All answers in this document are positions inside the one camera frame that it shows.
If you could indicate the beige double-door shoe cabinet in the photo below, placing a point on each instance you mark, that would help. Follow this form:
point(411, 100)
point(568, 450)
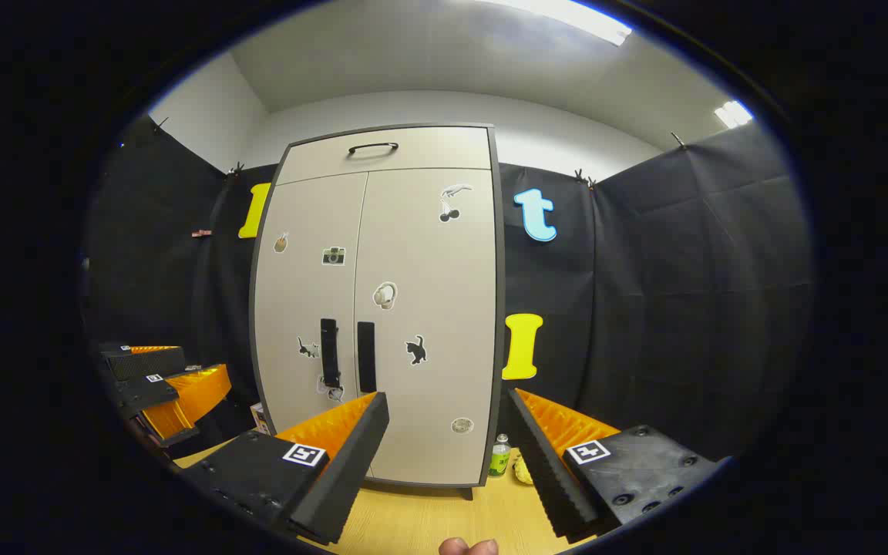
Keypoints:
point(500, 308)

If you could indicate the small printed box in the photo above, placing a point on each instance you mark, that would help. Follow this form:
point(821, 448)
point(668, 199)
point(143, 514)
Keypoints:
point(260, 418)

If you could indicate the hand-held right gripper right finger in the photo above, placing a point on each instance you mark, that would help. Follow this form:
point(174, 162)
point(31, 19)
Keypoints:
point(548, 478)

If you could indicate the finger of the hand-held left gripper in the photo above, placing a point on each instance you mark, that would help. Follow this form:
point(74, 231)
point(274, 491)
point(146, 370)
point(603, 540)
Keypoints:
point(143, 364)
point(143, 391)

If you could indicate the black backdrop cloth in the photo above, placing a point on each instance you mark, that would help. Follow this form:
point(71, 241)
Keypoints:
point(683, 293)

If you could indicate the yellow textured toy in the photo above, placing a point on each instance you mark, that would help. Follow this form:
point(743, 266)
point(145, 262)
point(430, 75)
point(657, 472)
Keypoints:
point(523, 470)

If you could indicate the small ceiling light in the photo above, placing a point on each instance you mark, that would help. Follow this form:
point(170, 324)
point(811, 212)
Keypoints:
point(733, 114)

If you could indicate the long ceiling light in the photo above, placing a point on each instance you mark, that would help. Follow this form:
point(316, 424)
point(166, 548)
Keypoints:
point(567, 15)

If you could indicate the beige cabinet door headphone sticker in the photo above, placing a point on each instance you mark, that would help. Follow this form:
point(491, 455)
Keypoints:
point(444, 308)

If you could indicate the green plastic bottle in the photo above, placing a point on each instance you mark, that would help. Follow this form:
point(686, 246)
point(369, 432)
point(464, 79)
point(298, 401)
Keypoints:
point(499, 461)

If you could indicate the beige cabinet door camera sticker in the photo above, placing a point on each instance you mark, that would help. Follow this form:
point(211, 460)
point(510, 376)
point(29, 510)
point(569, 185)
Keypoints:
point(297, 293)

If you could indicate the black binder clip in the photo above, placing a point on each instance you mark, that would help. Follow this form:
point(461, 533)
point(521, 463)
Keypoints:
point(678, 139)
point(584, 179)
point(159, 122)
point(237, 169)

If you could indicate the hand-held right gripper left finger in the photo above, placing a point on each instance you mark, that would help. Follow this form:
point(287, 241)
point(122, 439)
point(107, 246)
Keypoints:
point(344, 478)

